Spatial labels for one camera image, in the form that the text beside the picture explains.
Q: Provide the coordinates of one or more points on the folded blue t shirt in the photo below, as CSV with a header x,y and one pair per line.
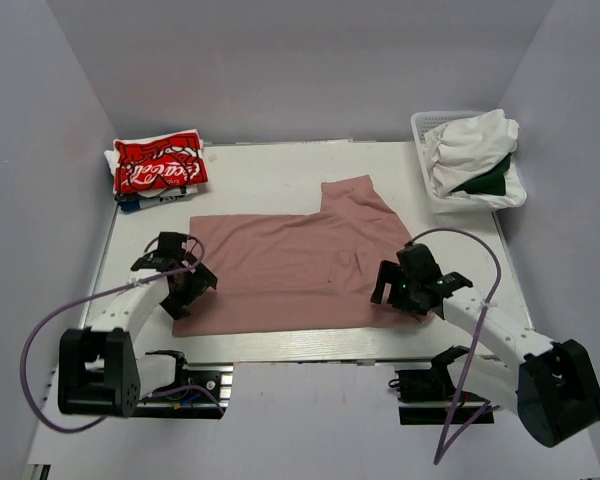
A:
x,y
134,203

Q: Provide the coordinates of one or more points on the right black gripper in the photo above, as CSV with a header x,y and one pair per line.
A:
x,y
393,272

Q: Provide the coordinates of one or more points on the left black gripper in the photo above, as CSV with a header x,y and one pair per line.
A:
x,y
202,278

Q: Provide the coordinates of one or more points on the pink t shirt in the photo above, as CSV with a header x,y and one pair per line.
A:
x,y
298,272

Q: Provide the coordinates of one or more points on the folded red coca-cola t shirt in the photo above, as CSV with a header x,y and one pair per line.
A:
x,y
157,163

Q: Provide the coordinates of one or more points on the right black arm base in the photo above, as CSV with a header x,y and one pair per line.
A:
x,y
424,401

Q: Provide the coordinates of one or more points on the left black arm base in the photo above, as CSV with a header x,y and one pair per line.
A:
x,y
200,392

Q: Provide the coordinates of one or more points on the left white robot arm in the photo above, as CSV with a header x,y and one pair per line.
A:
x,y
100,372

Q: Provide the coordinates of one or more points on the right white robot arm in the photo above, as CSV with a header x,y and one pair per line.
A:
x,y
550,386

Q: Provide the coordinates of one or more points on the white plastic basket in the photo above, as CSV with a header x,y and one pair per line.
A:
x,y
421,123

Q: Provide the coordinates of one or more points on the green and white t shirt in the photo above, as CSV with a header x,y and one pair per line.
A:
x,y
500,188

